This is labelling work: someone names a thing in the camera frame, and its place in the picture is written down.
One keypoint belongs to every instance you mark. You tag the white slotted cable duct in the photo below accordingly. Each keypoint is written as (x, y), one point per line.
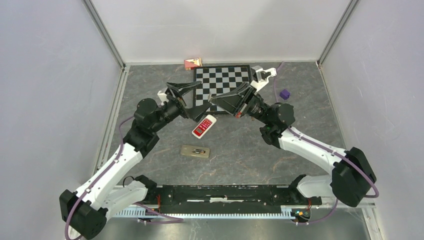
(283, 213)

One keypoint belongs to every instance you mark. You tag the beige remote control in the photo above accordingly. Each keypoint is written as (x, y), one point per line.
(195, 151)

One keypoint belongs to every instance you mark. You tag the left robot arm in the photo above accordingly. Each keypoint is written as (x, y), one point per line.
(87, 209)

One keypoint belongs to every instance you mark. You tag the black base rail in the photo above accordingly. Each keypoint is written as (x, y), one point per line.
(243, 198)

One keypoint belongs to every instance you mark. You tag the red white remote control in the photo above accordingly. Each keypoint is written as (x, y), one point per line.
(204, 126)

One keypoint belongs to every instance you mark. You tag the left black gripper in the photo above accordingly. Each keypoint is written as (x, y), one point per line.
(196, 113)

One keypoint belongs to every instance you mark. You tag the red orange small box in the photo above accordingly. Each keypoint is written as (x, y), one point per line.
(193, 63)

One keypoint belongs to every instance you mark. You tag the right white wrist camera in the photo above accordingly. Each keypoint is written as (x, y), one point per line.
(260, 77)

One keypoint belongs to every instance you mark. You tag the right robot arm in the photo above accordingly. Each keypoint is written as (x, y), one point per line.
(349, 176)

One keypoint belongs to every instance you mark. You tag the black white chessboard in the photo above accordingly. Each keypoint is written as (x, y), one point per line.
(218, 79)

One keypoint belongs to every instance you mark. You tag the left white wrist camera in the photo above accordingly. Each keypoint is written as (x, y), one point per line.
(163, 96)

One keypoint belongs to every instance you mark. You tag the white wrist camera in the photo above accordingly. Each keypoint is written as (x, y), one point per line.
(260, 77)
(163, 96)

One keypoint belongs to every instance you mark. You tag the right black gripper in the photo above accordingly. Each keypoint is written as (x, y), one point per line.
(234, 101)

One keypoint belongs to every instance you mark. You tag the purple cube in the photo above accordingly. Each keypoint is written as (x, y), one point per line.
(285, 94)

